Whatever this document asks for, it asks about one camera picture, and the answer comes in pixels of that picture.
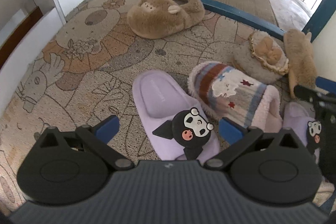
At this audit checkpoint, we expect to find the cartoon patterned door mat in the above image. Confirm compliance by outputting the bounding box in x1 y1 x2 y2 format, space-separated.
1 0 253 214

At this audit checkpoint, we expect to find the purple kuromi slipper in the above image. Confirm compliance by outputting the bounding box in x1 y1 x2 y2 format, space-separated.
283 102 323 164
133 70 220 162

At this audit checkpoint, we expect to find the brown fluffy animal slipper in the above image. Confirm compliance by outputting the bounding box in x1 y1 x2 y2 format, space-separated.
126 0 205 39

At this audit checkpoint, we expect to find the striped knit slipper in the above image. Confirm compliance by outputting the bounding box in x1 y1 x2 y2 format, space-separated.
188 61 282 132

